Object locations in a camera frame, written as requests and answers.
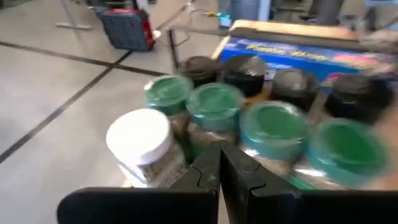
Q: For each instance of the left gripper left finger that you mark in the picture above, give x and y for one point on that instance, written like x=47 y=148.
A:
x=155 y=207

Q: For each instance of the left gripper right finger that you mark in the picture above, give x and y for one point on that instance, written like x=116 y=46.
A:
x=295 y=208

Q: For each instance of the white-lid bagel seasoning jar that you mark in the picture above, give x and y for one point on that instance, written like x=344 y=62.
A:
x=140 y=137

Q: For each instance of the orange label black-lid spice jar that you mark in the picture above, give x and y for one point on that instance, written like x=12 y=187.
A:
x=200 y=70

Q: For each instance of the yellow label black-lid spice jar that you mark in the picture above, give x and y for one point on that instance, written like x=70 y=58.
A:
x=245 y=73

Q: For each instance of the purple label black-lid spice jar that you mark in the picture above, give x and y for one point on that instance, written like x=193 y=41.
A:
x=357 y=96

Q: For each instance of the blue plastic wrap box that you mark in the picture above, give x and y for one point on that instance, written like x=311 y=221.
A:
x=295 y=54

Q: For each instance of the dark blue red toolbox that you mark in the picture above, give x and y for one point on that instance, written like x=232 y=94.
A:
x=127 y=29

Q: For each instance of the grey metal floor stand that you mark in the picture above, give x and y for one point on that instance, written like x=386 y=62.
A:
x=73 y=25

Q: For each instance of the wooden shelf with black frame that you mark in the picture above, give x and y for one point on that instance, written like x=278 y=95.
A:
x=173 y=49

